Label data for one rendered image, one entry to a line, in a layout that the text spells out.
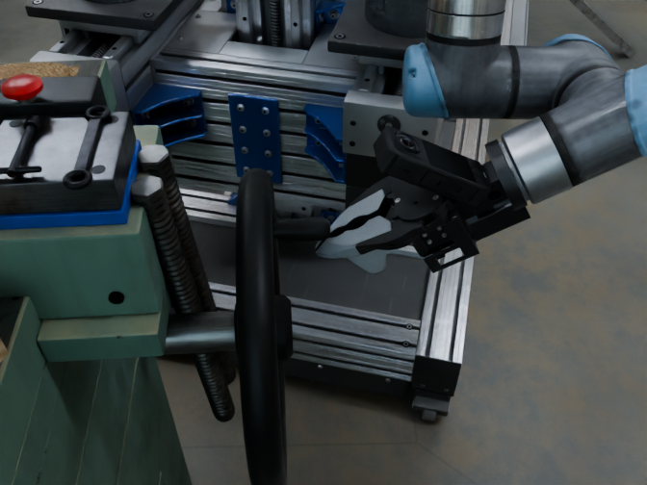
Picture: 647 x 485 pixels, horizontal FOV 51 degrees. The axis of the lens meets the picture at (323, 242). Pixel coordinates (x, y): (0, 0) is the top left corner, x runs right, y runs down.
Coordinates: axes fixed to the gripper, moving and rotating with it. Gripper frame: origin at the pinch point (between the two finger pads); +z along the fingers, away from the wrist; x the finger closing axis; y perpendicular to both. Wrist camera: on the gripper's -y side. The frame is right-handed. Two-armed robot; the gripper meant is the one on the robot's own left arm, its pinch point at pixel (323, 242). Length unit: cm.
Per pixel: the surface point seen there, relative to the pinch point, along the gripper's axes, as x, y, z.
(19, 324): -17.0, -20.3, 15.7
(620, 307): 54, 109, -27
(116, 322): -14.9, -14.7, 11.9
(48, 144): -8.6, -27.4, 8.0
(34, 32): 215, 18, 130
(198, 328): -12.3, -7.9, 9.1
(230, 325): -12.2, -6.6, 6.7
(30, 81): -3.8, -30.4, 8.2
